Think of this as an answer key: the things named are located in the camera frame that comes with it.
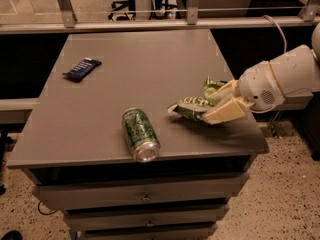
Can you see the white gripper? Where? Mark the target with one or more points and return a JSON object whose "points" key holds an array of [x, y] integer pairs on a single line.
{"points": [[258, 85]]}

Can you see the green jalapeno chip bag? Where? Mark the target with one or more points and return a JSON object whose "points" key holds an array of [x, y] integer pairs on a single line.
{"points": [[194, 107]]}

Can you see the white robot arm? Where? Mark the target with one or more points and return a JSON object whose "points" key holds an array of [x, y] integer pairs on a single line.
{"points": [[297, 71]]}

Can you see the green soda can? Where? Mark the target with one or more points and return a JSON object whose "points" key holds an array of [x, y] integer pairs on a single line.
{"points": [[141, 138]]}

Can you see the top grey drawer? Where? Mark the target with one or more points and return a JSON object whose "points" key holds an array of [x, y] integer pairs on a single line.
{"points": [[84, 196]]}

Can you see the grey drawer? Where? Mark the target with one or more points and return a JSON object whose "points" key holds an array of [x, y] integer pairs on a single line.
{"points": [[188, 231], [84, 196], [146, 215]]}

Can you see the bottom grey drawer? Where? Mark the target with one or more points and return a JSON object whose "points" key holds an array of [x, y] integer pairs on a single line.
{"points": [[188, 231]]}

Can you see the black office chair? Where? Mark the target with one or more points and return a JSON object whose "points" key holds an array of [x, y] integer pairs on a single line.
{"points": [[122, 10]]}

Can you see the dark blue snack bar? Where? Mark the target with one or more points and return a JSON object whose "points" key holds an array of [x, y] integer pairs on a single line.
{"points": [[82, 69]]}

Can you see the grey drawer cabinet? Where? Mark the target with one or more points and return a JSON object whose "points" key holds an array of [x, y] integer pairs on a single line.
{"points": [[102, 147]]}

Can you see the middle grey drawer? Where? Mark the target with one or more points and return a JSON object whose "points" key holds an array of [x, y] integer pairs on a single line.
{"points": [[146, 215]]}

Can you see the black shoe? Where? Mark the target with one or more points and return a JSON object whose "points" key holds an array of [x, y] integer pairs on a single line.
{"points": [[12, 235]]}

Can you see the metal railing frame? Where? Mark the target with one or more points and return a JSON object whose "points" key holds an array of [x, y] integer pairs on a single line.
{"points": [[72, 16]]}

